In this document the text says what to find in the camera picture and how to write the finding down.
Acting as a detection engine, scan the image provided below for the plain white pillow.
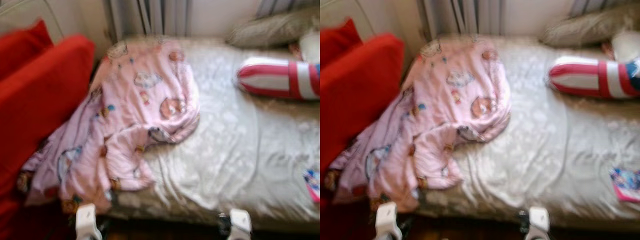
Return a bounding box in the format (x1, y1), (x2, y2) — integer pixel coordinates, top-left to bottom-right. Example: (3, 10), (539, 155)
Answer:
(610, 29), (640, 64)
(298, 29), (321, 64)

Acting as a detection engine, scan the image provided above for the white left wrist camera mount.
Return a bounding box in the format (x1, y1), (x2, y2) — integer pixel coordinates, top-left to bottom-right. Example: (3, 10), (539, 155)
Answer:
(374, 201), (404, 240)
(74, 203), (104, 240)

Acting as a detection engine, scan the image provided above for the grey pleated curtain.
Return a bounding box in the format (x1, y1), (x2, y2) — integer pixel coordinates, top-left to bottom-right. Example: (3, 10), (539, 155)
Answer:
(257, 0), (321, 19)
(569, 0), (640, 16)
(104, 0), (194, 39)
(422, 0), (506, 37)

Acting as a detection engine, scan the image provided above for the red white blue bolster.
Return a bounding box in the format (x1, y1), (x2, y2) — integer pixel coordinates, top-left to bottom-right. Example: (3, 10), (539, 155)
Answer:
(235, 56), (321, 101)
(547, 54), (640, 100)

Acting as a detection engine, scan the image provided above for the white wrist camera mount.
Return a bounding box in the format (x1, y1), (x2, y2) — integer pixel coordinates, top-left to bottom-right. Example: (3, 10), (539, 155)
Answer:
(74, 203), (104, 240)
(528, 206), (551, 240)
(374, 201), (404, 240)
(228, 208), (253, 240)

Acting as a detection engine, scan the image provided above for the olive floral pillow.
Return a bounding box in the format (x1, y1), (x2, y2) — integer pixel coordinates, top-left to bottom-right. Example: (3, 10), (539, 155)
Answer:
(224, 7), (321, 50)
(538, 4), (640, 49)

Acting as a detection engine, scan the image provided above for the red sofa cushion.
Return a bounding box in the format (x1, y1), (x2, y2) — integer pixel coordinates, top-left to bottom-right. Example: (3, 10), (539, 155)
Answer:
(320, 17), (364, 69)
(0, 18), (55, 81)

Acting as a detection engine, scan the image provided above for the pink blue comic book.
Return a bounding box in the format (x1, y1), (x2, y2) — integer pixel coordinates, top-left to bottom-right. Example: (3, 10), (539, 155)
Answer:
(302, 168), (321, 204)
(608, 167), (640, 204)

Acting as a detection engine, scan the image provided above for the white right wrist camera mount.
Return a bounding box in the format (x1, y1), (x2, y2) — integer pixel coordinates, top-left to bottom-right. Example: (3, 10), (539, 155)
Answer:
(228, 208), (253, 240)
(528, 206), (551, 240)

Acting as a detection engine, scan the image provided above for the pink cartoon print blanket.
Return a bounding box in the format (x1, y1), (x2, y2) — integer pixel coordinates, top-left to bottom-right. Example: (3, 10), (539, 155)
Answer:
(324, 38), (512, 212)
(17, 39), (201, 214)

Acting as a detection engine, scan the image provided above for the red fabric sofa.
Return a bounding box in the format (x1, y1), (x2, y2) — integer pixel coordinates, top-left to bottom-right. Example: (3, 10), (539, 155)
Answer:
(0, 33), (96, 240)
(320, 32), (405, 240)

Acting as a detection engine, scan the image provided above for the bed with beige floral sheet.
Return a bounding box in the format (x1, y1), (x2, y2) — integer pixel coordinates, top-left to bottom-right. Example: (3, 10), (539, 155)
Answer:
(92, 35), (321, 234)
(404, 34), (640, 232)

